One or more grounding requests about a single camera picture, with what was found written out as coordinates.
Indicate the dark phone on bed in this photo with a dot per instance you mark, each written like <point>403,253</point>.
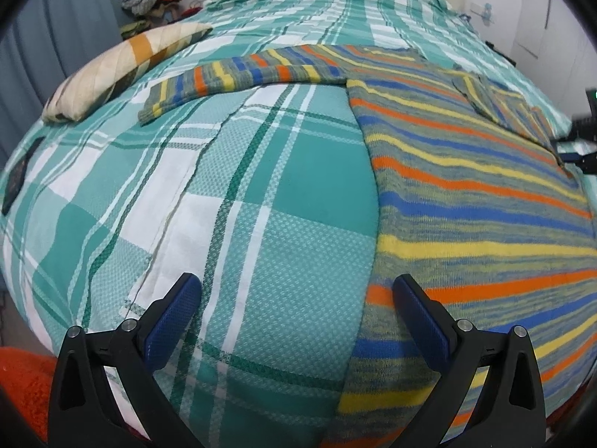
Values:
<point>17,175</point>

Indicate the orange fuzzy cushion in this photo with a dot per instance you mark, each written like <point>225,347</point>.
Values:
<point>26,378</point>

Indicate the camera box with green led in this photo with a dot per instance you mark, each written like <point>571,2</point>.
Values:
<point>591,94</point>

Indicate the dark nightstand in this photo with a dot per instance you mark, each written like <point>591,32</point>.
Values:
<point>494,49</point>

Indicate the white wardrobe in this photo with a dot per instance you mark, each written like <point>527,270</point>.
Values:
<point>553,51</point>

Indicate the teal plaid bedspread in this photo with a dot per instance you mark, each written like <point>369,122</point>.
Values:
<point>266,194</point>

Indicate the cream striped pillow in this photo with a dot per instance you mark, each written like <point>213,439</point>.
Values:
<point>112,72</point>

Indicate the pile of clothes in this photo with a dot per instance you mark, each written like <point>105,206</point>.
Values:
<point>147,14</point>

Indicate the blue curtain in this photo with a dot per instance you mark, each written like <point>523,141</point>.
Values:
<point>47,41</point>

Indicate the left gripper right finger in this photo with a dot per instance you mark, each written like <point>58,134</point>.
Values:
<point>510,409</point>

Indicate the striped knit sweater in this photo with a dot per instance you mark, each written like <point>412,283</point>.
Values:
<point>474,203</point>

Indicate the wall socket with plug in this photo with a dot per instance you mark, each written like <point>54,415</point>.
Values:
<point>484,12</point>

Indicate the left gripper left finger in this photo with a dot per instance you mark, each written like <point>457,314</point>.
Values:
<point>83,411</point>

